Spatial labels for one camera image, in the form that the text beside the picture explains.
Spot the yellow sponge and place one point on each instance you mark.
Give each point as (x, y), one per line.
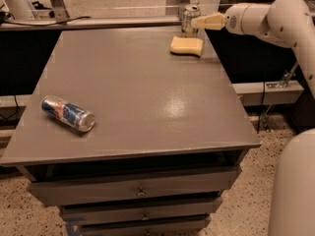
(186, 45)

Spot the top grey drawer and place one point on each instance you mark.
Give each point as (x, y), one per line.
(137, 186)

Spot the grey metal rail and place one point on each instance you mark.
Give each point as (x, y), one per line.
(92, 23)

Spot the bottom grey drawer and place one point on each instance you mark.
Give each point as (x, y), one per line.
(146, 228)

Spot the grey drawer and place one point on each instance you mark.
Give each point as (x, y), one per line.
(137, 186)
(146, 228)
(141, 211)

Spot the white pipe top left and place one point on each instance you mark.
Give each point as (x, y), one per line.
(20, 9)

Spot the metal bracket left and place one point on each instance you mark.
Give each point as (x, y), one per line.
(60, 11)

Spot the blue silver red bull can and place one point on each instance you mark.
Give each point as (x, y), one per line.
(68, 113)

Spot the middle grey drawer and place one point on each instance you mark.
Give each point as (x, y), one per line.
(141, 211)

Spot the grey drawer cabinet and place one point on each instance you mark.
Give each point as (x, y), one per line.
(154, 112)

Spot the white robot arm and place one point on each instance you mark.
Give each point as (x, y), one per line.
(289, 24)

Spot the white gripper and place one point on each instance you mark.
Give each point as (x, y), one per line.
(232, 21)

